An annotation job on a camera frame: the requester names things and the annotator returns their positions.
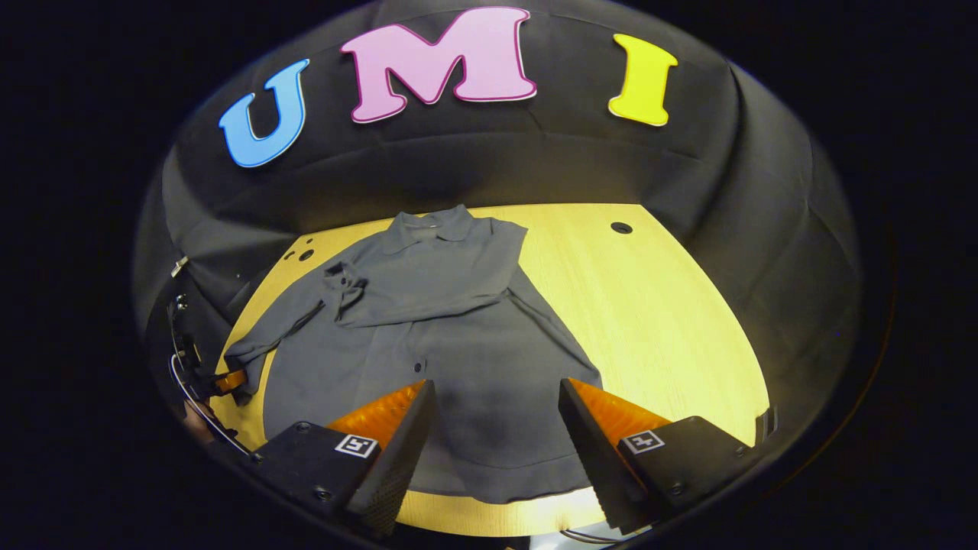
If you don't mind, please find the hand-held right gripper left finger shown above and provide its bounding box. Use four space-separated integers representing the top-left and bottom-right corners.
251 379 438 538

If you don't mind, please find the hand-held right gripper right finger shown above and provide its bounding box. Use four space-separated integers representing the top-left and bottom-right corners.
558 377 753 535

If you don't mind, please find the grey long-sleeved shirt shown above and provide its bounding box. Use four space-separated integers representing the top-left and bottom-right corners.
223 204 604 505

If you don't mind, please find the thin black cable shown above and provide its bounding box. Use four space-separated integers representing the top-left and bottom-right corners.
562 527 635 545

